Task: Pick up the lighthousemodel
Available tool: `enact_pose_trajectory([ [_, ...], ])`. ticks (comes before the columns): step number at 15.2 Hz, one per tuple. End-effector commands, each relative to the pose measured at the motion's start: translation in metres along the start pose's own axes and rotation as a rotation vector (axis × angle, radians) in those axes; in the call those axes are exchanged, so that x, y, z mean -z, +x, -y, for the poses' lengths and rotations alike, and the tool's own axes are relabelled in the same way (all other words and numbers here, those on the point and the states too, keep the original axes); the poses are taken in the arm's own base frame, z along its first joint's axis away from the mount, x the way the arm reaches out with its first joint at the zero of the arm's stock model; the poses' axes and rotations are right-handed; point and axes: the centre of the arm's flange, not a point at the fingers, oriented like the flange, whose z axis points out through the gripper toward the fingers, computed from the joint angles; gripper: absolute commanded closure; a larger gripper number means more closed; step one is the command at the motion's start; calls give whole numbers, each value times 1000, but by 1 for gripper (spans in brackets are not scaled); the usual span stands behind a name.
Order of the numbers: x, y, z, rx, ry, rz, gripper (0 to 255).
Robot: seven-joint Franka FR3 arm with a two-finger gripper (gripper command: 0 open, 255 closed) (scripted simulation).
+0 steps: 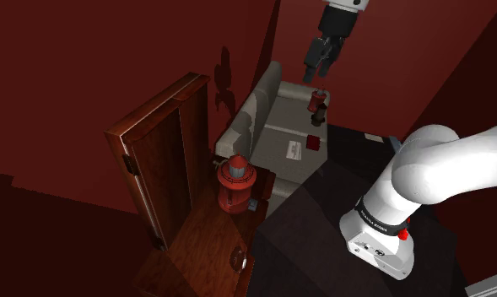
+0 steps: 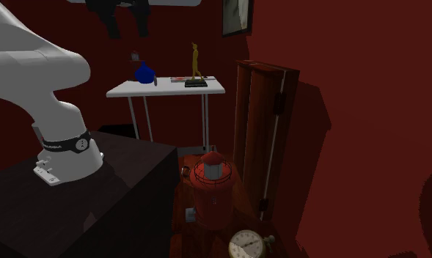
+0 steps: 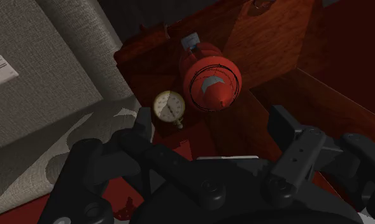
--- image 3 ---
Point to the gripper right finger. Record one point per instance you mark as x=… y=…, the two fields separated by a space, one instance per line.
x=299 y=155

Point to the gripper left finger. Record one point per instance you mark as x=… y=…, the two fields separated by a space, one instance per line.
x=91 y=173

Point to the round brass pocket watch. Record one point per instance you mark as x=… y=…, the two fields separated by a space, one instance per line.
x=168 y=107

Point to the grey fabric sofa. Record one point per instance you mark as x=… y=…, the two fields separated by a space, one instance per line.
x=44 y=71

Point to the dark red wooden cabinet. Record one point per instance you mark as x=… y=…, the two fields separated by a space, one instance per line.
x=268 y=46

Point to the red round vase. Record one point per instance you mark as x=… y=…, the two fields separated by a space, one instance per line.
x=210 y=80

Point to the small grey-blue card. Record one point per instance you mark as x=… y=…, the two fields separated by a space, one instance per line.
x=189 y=40

